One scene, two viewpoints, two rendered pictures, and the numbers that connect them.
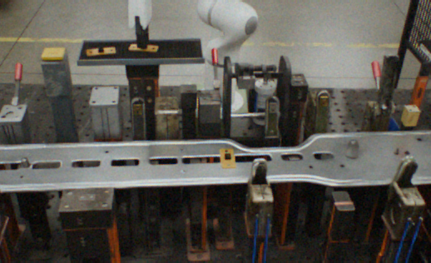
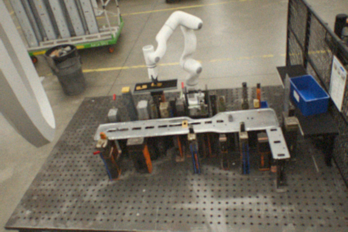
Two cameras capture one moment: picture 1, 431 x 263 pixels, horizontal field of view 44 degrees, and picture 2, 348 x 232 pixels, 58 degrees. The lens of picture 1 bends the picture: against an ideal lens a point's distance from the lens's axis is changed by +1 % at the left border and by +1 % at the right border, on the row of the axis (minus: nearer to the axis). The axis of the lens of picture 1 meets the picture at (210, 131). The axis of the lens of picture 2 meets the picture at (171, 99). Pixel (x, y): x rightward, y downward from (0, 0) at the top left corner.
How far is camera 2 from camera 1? 1.03 m
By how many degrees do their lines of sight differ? 13
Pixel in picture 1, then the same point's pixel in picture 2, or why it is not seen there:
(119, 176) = (147, 132)
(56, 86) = (127, 100)
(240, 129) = (193, 112)
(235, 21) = (192, 69)
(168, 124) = (164, 112)
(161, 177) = (161, 132)
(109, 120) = (144, 112)
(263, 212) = (192, 143)
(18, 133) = (115, 118)
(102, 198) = (140, 140)
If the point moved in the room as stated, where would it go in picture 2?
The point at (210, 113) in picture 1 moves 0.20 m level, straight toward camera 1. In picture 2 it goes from (180, 107) to (176, 124)
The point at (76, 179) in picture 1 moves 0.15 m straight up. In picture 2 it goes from (133, 134) to (128, 118)
